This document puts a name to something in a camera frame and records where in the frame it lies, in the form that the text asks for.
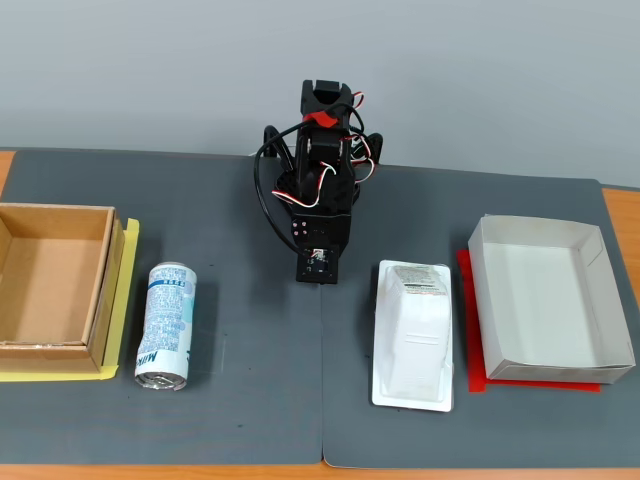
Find red paper sheet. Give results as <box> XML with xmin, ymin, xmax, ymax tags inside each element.
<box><xmin>454</xmin><ymin>248</ymin><xmax>601</xmax><ymax>395</ymax></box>

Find white plastic tray package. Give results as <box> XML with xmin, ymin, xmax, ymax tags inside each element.
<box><xmin>370</xmin><ymin>258</ymin><xmax>455</xmax><ymax>414</ymax></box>

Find brown cardboard box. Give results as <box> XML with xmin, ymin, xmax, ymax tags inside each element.
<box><xmin>0</xmin><ymin>202</ymin><xmax>125</xmax><ymax>375</ymax></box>

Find yellow paper sheet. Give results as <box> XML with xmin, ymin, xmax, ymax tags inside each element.
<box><xmin>0</xmin><ymin>217</ymin><xmax>141</xmax><ymax>384</ymax></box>

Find dark grey table mat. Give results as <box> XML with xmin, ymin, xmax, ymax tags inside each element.
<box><xmin>0</xmin><ymin>148</ymin><xmax>326</xmax><ymax>466</ymax></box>
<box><xmin>319</xmin><ymin>164</ymin><xmax>640</xmax><ymax>471</ymax></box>

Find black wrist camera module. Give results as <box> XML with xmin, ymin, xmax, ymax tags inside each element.
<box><xmin>296</xmin><ymin>245</ymin><xmax>342</xmax><ymax>286</ymax></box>

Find red white servo wire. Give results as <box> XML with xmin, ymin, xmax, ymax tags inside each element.
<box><xmin>349</xmin><ymin>91</ymin><xmax>381</xmax><ymax>184</ymax></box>
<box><xmin>272</xmin><ymin>164</ymin><xmax>337</xmax><ymax>209</ymax></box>

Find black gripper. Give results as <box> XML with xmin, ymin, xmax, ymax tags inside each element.
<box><xmin>291</xmin><ymin>209</ymin><xmax>352</xmax><ymax>252</ymax></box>

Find red cable clip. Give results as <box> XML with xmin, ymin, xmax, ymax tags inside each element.
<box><xmin>304</xmin><ymin>110</ymin><xmax>339</xmax><ymax>128</ymax></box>

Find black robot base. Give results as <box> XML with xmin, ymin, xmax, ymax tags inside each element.
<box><xmin>263</xmin><ymin>124</ymin><xmax>384</xmax><ymax>211</ymax></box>

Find white blue drink can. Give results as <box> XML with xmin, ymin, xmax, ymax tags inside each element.
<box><xmin>133</xmin><ymin>261</ymin><xmax>199</xmax><ymax>392</ymax></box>

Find white cardboard box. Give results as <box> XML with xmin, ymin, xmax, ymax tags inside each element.
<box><xmin>467</xmin><ymin>214</ymin><xmax>637</xmax><ymax>385</ymax></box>

